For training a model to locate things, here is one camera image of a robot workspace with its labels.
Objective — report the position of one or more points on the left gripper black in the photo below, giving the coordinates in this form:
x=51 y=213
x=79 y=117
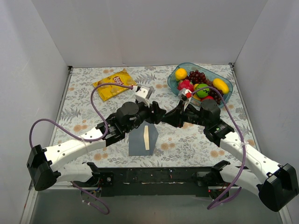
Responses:
x=151 y=112

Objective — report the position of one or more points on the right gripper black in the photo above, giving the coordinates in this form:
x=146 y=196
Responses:
x=181 y=115

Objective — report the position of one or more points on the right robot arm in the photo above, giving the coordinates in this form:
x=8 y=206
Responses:
x=274 y=184

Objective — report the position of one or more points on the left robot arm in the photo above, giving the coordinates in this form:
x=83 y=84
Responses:
x=47 y=165

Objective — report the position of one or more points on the green ball fruit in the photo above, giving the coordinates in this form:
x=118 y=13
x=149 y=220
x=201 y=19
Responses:
x=204 y=92

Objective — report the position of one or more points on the red apple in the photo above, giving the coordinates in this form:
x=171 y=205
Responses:
x=207 y=97

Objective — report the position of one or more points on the yellow lemon left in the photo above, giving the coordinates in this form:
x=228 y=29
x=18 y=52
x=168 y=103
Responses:
x=180 y=74

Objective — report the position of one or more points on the purple grape bunch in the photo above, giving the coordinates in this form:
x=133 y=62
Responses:
x=197 y=77

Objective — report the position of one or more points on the yellow Lays chips bag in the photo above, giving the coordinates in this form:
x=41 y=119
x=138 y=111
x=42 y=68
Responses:
x=109 y=91

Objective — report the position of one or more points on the teal plastic fruit basket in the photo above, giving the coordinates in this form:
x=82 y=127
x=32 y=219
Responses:
x=173 y=84

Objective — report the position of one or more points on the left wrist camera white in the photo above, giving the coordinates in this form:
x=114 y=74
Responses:
x=143 y=93

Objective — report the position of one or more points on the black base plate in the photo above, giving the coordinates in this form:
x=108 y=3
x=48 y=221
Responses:
x=180 y=181

